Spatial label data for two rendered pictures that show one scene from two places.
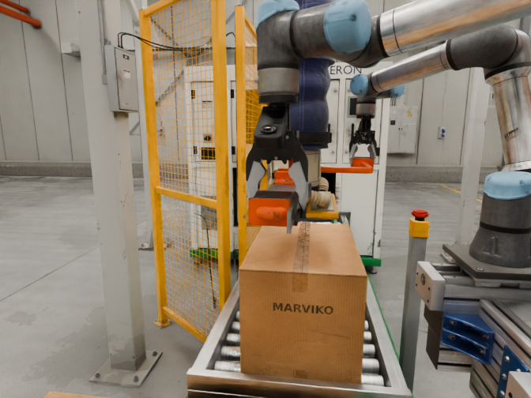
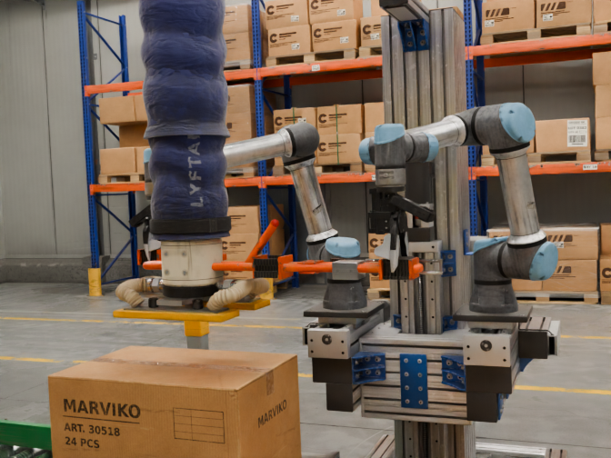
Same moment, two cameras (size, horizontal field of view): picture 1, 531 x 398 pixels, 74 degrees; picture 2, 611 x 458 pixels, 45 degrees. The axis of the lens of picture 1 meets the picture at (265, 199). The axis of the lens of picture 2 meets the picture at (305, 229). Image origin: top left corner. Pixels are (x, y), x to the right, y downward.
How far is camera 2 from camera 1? 1.88 m
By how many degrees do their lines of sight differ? 75
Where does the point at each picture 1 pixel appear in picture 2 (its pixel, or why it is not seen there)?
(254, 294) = (247, 415)
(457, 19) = not seen: hidden behind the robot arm
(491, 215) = not seen: hidden behind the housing
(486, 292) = (359, 332)
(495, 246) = (354, 294)
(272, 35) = (404, 147)
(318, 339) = (282, 443)
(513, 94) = (313, 177)
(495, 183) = (345, 246)
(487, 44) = (315, 140)
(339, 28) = (435, 150)
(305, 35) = (420, 151)
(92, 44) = not seen: outside the picture
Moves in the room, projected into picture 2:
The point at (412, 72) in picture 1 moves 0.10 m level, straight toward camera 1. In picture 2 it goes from (258, 154) to (283, 153)
